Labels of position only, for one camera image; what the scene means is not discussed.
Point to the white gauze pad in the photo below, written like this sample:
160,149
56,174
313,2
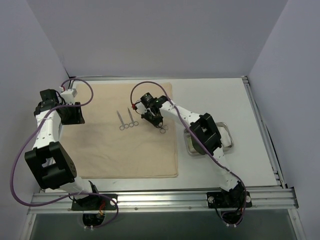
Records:
225,138

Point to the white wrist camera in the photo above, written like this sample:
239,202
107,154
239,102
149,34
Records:
68,95
139,108

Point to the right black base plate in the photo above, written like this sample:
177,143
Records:
228,199

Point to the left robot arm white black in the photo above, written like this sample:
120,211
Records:
48,161

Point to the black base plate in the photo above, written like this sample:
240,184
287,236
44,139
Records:
228,199
95,203

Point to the small steel scissors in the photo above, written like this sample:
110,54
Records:
133,123
122,124

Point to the stainless steel tray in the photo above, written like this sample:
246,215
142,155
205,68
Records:
193,152

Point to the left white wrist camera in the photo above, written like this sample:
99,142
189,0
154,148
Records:
68,95

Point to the aluminium front rail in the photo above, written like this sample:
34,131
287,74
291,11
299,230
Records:
262,198

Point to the long steel scissors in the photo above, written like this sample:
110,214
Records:
162,128

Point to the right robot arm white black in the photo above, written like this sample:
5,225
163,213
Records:
205,137

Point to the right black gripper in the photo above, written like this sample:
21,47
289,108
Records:
153,117

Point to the beige cloth mat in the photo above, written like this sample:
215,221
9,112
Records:
99,149

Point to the small steel scissors middle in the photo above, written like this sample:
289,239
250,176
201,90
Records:
133,123

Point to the small steel scissors left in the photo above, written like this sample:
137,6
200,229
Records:
122,124

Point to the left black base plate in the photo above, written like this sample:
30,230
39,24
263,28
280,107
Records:
95,203

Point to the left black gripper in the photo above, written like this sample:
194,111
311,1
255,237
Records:
75,115

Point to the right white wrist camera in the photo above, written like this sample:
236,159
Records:
139,108

